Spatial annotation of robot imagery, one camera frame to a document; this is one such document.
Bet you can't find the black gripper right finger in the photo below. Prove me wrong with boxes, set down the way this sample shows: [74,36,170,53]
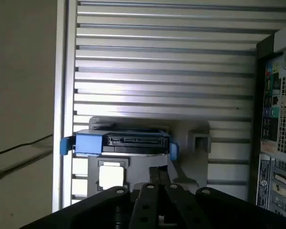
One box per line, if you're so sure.
[159,167,286,229]

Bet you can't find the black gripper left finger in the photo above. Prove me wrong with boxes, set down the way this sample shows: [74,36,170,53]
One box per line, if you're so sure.
[19,167,161,229]

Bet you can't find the hard disk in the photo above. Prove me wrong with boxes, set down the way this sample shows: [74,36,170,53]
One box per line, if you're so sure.
[60,128,179,162]

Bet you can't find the silver CPU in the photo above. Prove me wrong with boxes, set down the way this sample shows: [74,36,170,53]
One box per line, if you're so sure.
[99,164,124,187]

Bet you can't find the grey plastic parts rack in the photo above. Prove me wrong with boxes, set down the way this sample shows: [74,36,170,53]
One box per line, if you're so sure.
[87,116,212,198]

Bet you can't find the thin black floor cable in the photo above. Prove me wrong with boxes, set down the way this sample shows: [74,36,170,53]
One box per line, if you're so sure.
[0,133,53,158]

